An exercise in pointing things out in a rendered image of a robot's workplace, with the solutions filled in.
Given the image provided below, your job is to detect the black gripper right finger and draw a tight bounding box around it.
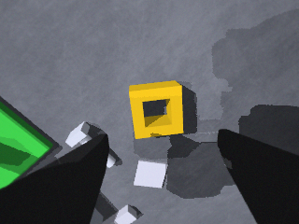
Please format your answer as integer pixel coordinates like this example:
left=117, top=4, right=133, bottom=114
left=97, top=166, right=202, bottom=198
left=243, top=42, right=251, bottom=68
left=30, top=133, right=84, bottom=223
left=217, top=129, right=299, bottom=224

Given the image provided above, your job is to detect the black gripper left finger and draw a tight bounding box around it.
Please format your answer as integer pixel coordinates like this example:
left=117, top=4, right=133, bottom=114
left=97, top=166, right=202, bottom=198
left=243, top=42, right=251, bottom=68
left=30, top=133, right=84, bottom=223
left=0, top=133, right=109, bottom=224

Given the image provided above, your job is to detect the yellow square nut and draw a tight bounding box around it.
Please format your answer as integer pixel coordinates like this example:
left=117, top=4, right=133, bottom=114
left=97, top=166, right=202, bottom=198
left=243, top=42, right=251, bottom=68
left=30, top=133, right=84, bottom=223
left=129, top=80, right=183, bottom=139

